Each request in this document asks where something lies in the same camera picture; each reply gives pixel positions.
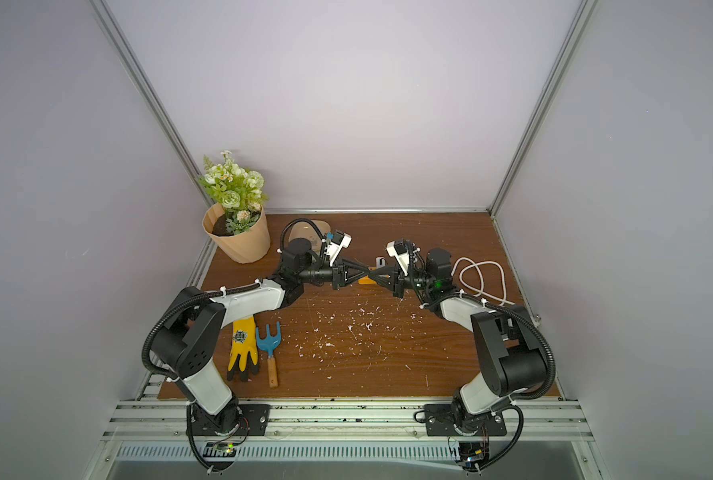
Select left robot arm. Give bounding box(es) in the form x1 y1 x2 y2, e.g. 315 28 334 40
140 231 367 435

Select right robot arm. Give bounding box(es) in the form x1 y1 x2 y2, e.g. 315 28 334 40
370 240 557 434

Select beige panda bowl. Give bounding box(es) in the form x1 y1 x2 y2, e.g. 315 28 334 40
286 219 330 251

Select beige flower pot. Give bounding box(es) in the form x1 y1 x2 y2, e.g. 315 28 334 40
202 204 272 264

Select blue garden fork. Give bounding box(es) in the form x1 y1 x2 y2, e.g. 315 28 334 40
256 322 282 389

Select green white artificial flowers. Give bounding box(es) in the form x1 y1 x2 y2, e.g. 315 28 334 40
198 150 268 236

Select yellow black garden glove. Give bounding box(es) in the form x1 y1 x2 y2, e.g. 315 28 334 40
226 316 260 382

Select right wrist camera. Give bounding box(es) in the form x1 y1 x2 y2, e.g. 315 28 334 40
386 239 419 277

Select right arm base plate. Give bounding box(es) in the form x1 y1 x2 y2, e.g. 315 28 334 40
414 402 507 437

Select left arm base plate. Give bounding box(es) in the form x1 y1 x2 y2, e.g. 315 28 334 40
186 403 270 437

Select aluminium mounting rail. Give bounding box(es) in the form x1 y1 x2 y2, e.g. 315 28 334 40
102 397 594 442

